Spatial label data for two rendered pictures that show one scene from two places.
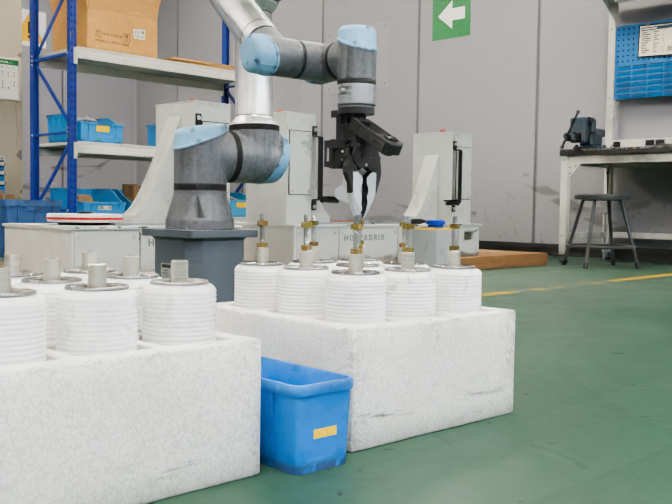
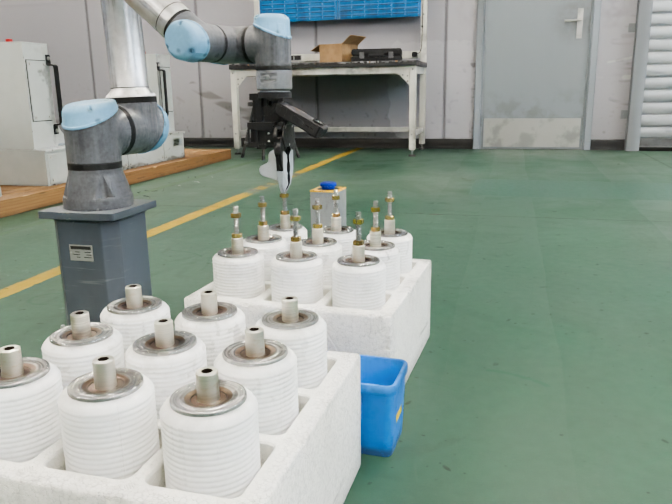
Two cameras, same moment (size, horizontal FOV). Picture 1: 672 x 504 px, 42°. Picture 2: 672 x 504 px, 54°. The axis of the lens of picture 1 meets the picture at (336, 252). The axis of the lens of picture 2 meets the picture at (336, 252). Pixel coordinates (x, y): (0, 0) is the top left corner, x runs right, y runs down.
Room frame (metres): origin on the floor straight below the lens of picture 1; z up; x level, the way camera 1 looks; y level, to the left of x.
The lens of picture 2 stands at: (0.37, 0.55, 0.55)
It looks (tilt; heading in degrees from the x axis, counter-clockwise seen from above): 14 degrees down; 331
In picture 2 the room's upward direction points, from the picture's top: 1 degrees counter-clockwise
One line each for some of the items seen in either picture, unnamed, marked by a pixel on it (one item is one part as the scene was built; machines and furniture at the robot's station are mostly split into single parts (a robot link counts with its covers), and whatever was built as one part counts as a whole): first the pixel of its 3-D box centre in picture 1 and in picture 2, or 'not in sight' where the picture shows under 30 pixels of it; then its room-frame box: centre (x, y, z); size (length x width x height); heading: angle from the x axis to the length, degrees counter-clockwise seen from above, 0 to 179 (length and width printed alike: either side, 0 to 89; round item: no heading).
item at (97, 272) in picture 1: (97, 277); (254, 342); (1.04, 0.29, 0.26); 0.02 x 0.02 x 0.03
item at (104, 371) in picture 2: not in sight; (104, 373); (1.04, 0.45, 0.26); 0.02 x 0.02 x 0.03
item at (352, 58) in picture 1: (355, 56); (271, 42); (1.68, -0.03, 0.64); 0.09 x 0.08 x 0.11; 36
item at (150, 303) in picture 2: (89, 271); (134, 305); (1.29, 0.37, 0.25); 0.08 x 0.08 x 0.01
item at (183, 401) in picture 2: (0, 293); (208, 398); (0.96, 0.37, 0.25); 0.08 x 0.08 x 0.01
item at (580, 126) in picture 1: (584, 131); not in sight; (5.75, -1.63, 0.87); 0.41 x 0.17 x 0.25; 136
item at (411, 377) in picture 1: (356, 357); (319, 319); (1.50, -0.04, 0.09); 0.39 x 0.39 x 0.18; 43
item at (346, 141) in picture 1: (352, 139); (272, 120); (1.68, -0.03, 0.48); 0.09 x 0.08 x 0.12; 45
